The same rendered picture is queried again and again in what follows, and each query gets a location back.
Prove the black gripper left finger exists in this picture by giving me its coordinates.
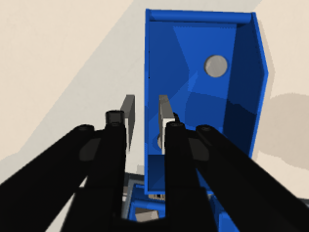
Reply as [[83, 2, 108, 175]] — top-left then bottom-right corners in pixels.
[[0, 94, 135, 232]]

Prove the blue open-front bin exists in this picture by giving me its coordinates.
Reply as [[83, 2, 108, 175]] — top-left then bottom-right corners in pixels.
[[127, 183, 165, 221], [209, 195, 240, 232], [144, 10, 269, 195]]

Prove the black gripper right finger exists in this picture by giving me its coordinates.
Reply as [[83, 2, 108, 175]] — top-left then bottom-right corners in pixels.
[[158, 95, 309, 232]]

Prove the grey metal shelf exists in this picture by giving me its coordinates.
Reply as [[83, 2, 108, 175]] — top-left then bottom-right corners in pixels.
[[121, 172, 309, 219]]

